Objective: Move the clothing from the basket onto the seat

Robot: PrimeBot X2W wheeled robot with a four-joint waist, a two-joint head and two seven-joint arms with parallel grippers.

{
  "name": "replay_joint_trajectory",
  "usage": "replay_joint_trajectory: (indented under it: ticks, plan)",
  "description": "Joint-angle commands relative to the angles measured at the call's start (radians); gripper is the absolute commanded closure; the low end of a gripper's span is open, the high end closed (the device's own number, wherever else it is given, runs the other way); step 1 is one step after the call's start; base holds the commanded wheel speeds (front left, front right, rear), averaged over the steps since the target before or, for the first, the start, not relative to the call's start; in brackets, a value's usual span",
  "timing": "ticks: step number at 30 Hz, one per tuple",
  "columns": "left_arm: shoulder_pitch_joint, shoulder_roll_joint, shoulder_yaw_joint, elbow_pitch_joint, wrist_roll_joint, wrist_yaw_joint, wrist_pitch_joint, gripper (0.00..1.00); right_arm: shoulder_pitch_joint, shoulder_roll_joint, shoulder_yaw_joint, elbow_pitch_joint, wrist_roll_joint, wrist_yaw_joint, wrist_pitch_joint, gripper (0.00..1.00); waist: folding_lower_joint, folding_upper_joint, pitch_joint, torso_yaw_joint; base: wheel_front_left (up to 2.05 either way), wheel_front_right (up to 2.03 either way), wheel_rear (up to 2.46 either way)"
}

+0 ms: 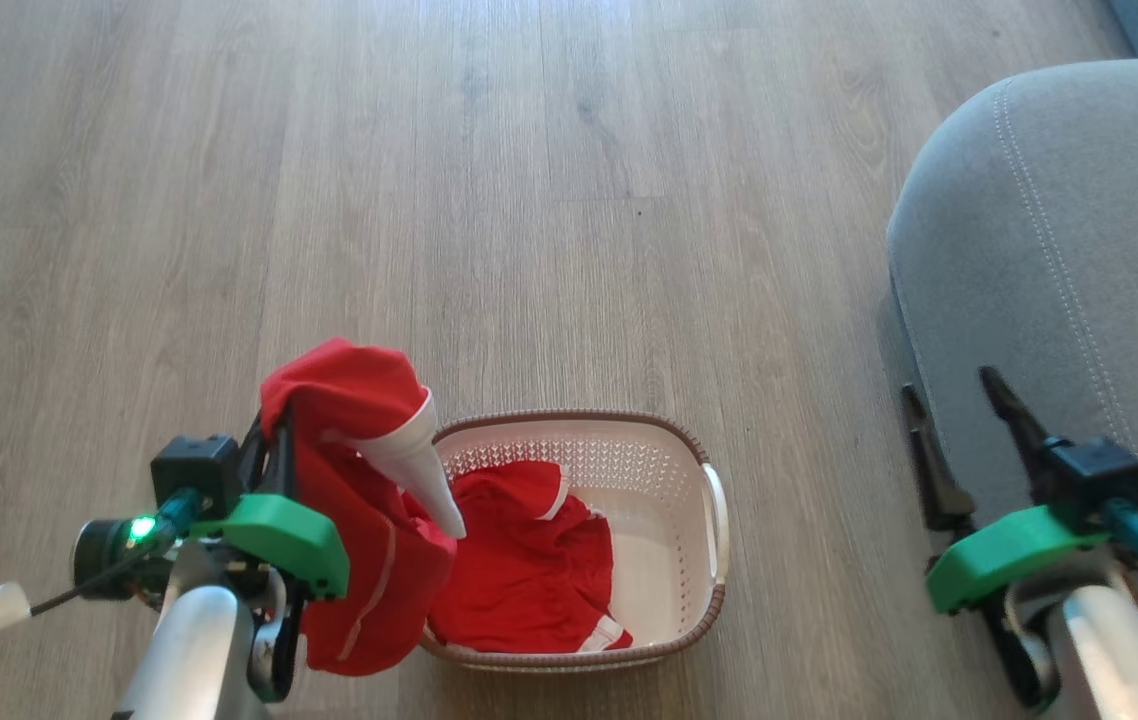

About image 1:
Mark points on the white laundry basket brown rim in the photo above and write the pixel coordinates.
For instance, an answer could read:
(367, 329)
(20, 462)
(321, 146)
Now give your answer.
(669, 560)

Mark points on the grey fabric sofa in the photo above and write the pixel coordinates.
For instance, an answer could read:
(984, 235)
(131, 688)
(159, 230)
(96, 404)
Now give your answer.
(1079, 250)

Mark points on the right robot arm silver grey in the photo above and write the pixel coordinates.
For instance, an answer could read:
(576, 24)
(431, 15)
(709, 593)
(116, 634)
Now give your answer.
(1119, 650)

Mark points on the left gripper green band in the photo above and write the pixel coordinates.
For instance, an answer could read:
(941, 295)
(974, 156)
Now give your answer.
(284, 540)

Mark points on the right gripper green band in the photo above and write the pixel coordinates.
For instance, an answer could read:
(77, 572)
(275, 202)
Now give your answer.
(1009, 555)

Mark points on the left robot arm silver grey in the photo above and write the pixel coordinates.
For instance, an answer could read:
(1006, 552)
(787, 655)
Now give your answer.
(194, 650)

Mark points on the red garment with white trim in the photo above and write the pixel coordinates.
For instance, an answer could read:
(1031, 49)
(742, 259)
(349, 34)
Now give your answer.
(529, 570)

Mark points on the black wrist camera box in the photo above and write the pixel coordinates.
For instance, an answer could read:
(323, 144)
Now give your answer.
(194, 470)
(1089, 475)

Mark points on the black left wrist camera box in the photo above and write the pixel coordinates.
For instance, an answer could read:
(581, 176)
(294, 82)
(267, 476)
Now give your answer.
(194, 470)

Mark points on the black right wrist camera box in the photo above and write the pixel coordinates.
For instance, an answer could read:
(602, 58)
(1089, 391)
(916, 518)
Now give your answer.
(1089, 475)

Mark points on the red garment with white collar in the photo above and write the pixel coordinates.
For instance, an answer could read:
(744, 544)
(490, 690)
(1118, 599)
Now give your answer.
(349, 400)

